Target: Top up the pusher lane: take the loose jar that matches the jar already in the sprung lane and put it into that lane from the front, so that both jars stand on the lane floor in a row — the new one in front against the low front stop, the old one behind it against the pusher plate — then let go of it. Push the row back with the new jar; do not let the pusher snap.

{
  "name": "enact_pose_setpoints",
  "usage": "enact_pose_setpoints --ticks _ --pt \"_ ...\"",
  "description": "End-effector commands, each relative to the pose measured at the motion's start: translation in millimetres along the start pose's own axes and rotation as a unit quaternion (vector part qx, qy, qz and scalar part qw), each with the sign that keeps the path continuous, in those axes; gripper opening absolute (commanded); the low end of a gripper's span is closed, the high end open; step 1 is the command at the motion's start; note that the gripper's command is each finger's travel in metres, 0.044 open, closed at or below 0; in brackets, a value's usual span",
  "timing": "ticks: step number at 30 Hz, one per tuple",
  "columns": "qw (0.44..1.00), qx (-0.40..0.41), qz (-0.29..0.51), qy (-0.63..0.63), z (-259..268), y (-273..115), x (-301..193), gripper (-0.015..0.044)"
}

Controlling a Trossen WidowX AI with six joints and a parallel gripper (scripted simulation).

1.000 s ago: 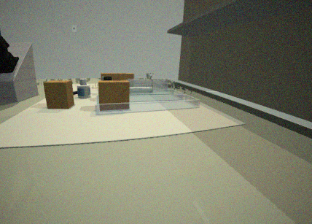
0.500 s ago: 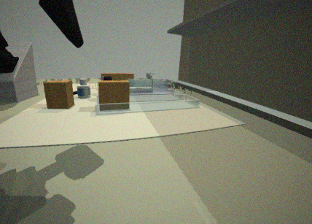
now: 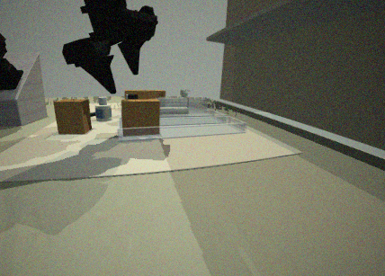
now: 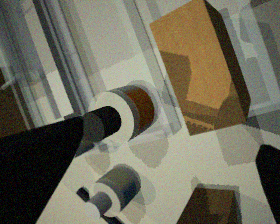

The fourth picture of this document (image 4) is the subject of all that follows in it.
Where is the tan rectangular block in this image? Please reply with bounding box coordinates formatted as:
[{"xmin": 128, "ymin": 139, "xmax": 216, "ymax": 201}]
[{"xmin": 149, "ymin": 0, "xmax": 251, "ymax": 136}]

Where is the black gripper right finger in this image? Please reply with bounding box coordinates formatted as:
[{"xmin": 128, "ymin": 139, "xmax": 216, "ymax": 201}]
[{"xmin": 256, "ymin": 144, "xmax": 280, "ymax": 224}]

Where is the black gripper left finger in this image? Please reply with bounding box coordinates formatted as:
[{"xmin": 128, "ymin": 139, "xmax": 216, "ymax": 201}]
[{"xmin": 0, "ymin": 117, "xmax": 84, "ymax": 224}]

